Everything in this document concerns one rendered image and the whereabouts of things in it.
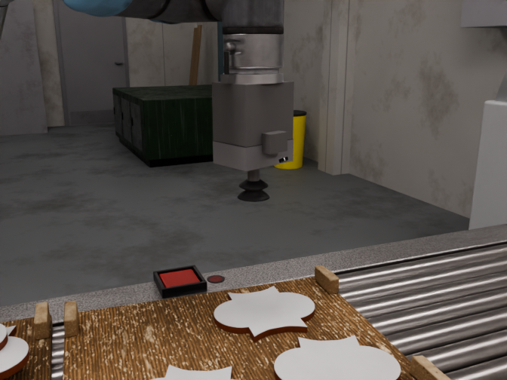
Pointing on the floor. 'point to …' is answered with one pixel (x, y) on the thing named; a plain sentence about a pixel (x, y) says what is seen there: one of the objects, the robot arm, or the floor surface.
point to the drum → (296, 141)
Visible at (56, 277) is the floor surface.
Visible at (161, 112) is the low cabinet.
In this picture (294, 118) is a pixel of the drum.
